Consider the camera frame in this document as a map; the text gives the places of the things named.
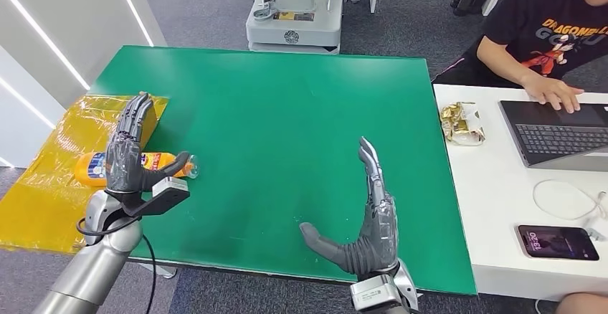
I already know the crumpled gold snack wrapper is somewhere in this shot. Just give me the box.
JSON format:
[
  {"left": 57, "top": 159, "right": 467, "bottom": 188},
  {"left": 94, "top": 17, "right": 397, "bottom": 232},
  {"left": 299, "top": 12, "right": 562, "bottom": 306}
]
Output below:
[{"left": 439, "top": 102, "right": 486, "bottom": 148}]

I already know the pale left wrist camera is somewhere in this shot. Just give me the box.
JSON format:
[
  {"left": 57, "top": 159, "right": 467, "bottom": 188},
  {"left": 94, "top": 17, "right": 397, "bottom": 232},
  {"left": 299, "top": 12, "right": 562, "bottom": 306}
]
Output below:
[{"left": 118, "top": 176, "right": 191, "bottom": 218}]

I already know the white table leg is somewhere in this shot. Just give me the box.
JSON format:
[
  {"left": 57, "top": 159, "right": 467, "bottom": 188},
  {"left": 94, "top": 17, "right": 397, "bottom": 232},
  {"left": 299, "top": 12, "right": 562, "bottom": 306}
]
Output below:
[{"left": 138, "top": 260, "right": 178, "bottom": 280}]

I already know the orange bottle with clear cap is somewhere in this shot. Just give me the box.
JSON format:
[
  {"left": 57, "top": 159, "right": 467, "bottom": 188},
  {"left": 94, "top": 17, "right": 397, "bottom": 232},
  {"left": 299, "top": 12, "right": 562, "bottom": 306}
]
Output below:
[{"left": 74, "top": 151, "right": 199, "bottom": 189}]

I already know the dark grey laptop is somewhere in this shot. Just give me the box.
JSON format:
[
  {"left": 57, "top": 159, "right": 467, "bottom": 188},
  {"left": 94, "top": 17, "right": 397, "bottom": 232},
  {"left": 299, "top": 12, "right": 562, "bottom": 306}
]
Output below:
[{"left": 498, "top": 99, "right": 608, "bottom": 173}]

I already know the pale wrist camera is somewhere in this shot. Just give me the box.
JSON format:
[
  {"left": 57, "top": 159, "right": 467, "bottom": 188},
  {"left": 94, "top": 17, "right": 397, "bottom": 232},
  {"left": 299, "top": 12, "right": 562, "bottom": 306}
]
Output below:
[
  {"left": 118, "top": 176, "right": 191, "bottom": 218},
  {"left": 350, "top": 273, "right": 404, "bottom": 314}
]

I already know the white table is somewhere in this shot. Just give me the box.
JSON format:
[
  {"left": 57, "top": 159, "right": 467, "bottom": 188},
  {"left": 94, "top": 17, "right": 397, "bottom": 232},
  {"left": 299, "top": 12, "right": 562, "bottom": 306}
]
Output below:
[{"left": 433, "top": 83, "right": 608, "bottom": 303}]

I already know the green table mat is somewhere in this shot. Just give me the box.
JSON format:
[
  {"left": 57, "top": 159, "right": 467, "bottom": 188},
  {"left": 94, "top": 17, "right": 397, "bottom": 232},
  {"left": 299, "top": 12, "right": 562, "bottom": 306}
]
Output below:
[{"left": 87, "top": 44, "right": 478, "bottom": 297}]

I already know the white charging cable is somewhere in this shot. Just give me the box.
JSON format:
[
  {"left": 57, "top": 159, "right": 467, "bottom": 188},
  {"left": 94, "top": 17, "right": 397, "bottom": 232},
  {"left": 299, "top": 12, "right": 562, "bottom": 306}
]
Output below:
[{"left": 531, "top": 179, "right": 608, "bottom": 243}]

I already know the black smartphone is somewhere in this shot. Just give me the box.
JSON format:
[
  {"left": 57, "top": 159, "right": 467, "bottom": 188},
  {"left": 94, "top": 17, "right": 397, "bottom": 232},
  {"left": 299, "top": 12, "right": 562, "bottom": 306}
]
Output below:
[{"left": 516, "top": 224, "right": 600, "bottom": 262}]

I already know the person's right hand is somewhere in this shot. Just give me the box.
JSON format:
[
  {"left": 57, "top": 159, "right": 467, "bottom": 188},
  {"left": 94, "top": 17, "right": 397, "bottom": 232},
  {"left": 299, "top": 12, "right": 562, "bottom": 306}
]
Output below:
[{"left": 521, "top": 72, "right": 585, "bottom": 114}]

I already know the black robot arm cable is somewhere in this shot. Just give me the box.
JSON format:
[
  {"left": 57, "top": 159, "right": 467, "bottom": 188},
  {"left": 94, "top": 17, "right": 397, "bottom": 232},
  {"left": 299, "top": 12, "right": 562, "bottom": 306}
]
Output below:
[{"left": 75, "top": 216, "right": 158, "bottom": 314}]

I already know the yellow plastic-wrapped cardboard box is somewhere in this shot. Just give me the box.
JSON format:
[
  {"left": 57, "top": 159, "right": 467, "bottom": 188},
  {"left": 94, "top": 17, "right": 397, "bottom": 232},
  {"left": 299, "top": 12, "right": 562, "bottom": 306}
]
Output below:
[{"left": 0, "top": 94, "right": 170, "bottom": 254}]

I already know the person's bare knee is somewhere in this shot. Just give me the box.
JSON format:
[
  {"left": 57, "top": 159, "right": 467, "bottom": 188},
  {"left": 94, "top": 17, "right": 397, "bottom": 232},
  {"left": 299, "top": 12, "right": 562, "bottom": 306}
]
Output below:
[{"left": 554, "top": 292, "right": 608, "bottom": 314}]

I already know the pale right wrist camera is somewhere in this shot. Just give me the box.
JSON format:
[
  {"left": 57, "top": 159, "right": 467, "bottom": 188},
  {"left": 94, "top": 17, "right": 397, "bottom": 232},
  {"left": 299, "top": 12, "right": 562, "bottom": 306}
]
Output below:
[{"left": 350, "top": 273, "right": 404, "bottom": 314}]

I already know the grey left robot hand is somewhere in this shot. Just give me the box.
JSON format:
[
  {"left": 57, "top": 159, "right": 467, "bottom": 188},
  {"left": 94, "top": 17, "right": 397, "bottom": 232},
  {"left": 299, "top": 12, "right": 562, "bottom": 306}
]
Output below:
[{"left": 104, "top": 92, "right": 192, "bottom": 194}]

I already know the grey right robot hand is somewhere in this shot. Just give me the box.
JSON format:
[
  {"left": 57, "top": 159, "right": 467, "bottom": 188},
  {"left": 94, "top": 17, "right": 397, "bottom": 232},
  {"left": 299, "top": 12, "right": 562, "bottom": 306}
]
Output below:
[{"left": 299, "top": 135, "right": 400, "bottom": 277}]

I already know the person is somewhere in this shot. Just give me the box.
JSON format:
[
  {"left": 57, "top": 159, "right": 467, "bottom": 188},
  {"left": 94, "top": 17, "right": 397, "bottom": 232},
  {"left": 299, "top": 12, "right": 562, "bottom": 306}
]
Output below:
[{"left": 432, "top": 0, "right": 608, "bottom": 114}]

